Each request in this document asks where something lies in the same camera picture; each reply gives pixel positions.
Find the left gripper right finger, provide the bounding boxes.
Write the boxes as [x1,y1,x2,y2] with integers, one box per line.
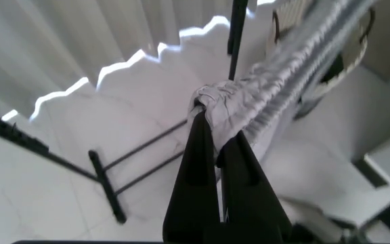
[217,130,293,243]

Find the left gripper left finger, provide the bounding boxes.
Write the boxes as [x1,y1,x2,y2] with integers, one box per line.
[162,110,223,243]

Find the pale grey shorts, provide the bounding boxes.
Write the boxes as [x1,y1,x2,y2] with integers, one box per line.
[187,0,377,164]

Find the black clothes rack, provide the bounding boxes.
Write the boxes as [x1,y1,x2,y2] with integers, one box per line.
[0,0,250,225]

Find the white laundry basket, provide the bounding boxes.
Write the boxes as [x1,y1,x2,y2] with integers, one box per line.
[265,0,376,121]

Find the white curtain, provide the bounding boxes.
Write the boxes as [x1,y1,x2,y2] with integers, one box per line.
[0,0,260,120]

